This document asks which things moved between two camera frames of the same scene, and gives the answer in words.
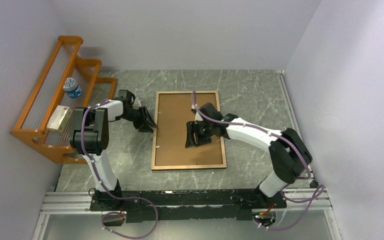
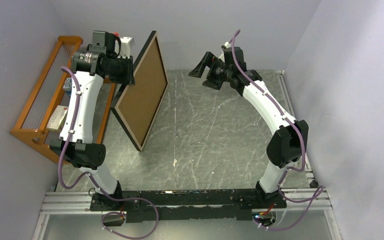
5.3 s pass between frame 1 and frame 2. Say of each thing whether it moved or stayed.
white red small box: stayed
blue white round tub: stayed
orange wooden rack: stayed
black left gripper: moved
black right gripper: moved
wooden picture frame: moved
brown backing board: moved
